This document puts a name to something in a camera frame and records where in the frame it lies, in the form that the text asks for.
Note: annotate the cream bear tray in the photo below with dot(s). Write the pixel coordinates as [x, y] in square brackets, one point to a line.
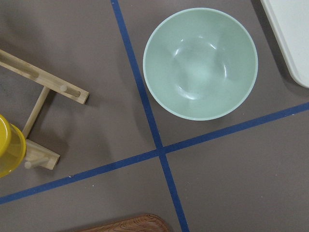
[289, 20]

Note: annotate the mint green bowl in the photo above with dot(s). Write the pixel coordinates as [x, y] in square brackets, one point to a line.
[200, 64]

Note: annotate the wooden cutting board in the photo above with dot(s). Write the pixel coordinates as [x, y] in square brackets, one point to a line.
[141, 223]

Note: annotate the wooden drying rack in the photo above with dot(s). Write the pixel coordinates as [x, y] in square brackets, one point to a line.
[37, 155]

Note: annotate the yellow mug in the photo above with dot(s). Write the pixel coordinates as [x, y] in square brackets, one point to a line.
[12, 147]

